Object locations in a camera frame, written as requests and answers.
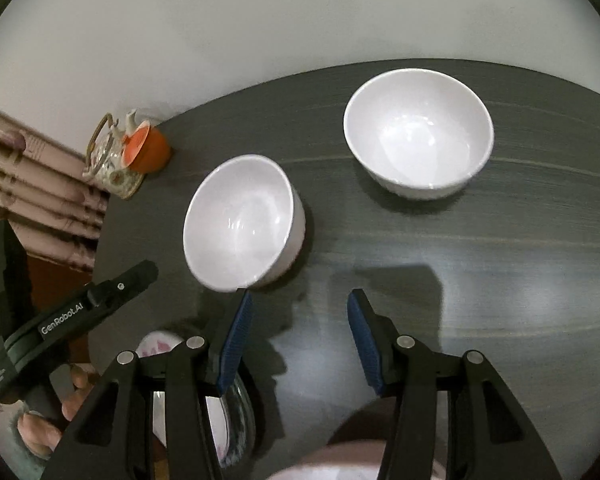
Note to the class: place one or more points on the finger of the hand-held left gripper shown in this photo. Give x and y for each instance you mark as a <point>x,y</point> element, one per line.
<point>130,280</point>

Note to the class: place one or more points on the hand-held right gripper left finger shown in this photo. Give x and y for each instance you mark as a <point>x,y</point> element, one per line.
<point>235,345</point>

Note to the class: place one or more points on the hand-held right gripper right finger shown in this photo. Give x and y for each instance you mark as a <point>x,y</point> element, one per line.
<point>362,340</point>

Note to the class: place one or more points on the white plate with pink flowers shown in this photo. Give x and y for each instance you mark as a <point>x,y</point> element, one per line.
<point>155,347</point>

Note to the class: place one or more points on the plain white bowl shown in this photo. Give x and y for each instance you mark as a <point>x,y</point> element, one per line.
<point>240,220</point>

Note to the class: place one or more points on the white bowl with pink base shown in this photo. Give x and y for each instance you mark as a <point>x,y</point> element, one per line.
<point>420,130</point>

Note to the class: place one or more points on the person's left hand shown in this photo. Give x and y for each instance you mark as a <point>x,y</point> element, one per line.
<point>77,395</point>

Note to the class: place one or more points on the fuzzy green garment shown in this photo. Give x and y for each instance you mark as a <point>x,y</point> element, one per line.
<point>10,440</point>

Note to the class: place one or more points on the floral ceramic teapot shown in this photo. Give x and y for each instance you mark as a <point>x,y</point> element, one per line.
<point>110,160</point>

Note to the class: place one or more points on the pinkish pleated curtain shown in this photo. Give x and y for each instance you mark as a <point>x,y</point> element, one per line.
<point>40,190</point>

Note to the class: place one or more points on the orange cup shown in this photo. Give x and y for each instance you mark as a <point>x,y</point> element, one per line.
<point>150,152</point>

